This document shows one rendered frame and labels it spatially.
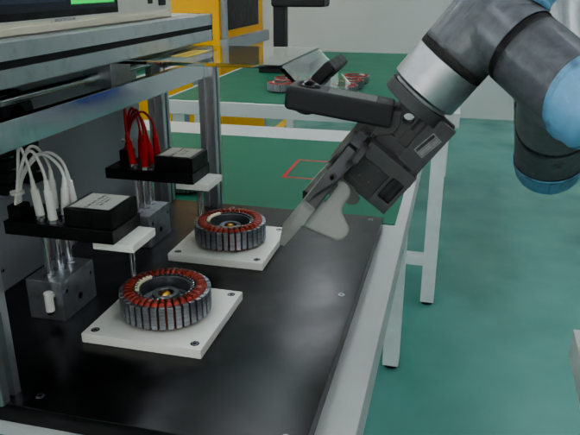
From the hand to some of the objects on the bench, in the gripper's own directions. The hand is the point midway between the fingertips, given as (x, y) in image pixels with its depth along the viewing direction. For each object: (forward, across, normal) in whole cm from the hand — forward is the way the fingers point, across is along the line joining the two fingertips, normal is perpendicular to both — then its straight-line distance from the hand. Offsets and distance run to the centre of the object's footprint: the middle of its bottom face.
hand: (290, 217), depth 75 cm
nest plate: (+21, -2, +4) cm, 21 cm away
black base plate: (+23, +10, +3) cm, 26 cm away
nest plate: (+20, +22, +3) cm, 30 cm away
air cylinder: (+29, +23, +14) cm, 40 cm away
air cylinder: (+30, -1, +15) cm, 33 cm away
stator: (+20, -2, +4) cm, 20 cm away
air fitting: (+28, -6, +15) cm, 32 cm away
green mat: (+35, +76, +18) cm, 85 cm away
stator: (+19, +22, +3) cm, 30 cm away
